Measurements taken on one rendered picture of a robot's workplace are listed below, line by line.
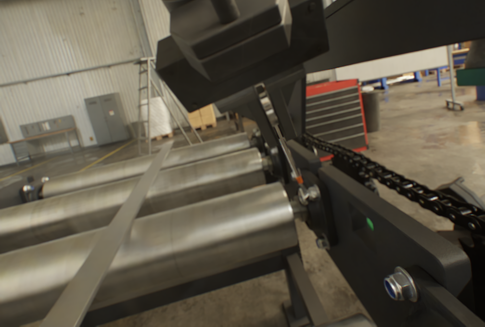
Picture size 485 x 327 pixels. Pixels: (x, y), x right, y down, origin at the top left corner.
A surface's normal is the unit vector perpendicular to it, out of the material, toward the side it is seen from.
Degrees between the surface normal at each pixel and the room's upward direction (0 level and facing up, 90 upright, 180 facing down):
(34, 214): 53
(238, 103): 127
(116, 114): 90
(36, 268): 42
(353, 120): 90
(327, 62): 90
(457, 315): 0
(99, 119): 90
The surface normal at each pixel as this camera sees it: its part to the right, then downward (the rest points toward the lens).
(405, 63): -0.28, 0.20
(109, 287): 0.17, 0.26
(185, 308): -0.21, -0.97
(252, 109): 0.23, 0.67
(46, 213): -0.01, -0.48
